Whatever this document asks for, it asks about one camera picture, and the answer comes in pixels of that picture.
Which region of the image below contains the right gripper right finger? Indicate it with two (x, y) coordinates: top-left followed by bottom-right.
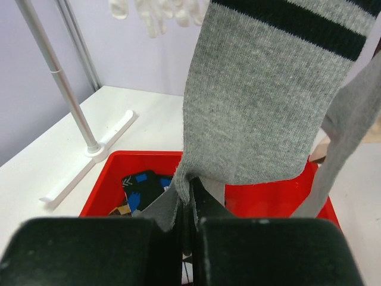
(190, 178), (363, 285)

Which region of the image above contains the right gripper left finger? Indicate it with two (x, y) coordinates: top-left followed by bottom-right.
(1, 189), (183, 285)

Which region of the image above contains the black blue sock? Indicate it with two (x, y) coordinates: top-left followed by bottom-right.
(121, 170), (172, 216)

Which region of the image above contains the grey striped sock front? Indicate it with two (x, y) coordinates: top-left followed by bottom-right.
(173, 1), (380, 203)

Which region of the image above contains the grey striped sock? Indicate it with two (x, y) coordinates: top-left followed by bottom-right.
(291, 54), (380, 218)
(173, 1), (380, 203)

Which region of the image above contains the brown argyle sock in bin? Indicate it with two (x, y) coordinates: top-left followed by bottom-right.
(108, 204), (132, 216)

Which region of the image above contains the metal clothes rack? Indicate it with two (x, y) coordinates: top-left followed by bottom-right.
(16, 1), (138, 210)

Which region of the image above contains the grey striped sock back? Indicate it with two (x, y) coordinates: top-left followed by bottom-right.
(291, 54), (380, 218)

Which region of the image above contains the white glove with red trim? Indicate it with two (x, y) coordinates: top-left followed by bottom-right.
(108, 0), (209, 39)

